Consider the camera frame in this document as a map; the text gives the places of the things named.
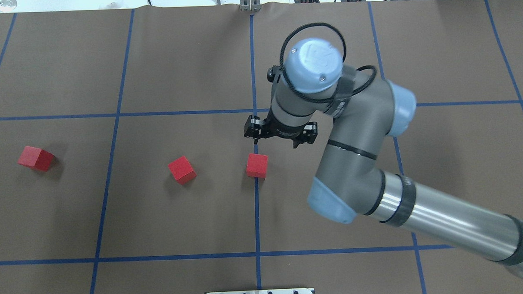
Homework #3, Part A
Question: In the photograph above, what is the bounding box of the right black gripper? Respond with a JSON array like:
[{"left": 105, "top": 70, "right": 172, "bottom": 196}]
[{"left": 243, "top": 114, "right": 318, "bottom": 148}]

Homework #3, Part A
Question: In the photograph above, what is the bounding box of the red block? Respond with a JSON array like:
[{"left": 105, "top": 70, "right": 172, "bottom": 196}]
[
  {"left": 167, "top": 156, "right": 197, "bottom": 185},
  {"left": 17, "top": 146, "right": 55, "bottom": 172},
  {"left": 246, "top": 153, "right": 269, "bottom": 179}
]

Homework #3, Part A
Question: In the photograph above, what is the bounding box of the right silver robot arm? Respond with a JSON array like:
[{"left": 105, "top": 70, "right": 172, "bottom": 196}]
[{"left": 244, "top": 38, "right": 523, "bottom": 279}]

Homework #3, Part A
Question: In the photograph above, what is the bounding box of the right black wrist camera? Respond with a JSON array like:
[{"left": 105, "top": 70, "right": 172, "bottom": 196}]
[{"left": 266, "top": 65, "right": 281, "bottom": 84}]

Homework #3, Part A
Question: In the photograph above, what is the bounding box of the aluminium frame post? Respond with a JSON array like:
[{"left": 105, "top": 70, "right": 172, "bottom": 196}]
[{"left": 240, "top": 0, "right": 262, "bottom": 11}]

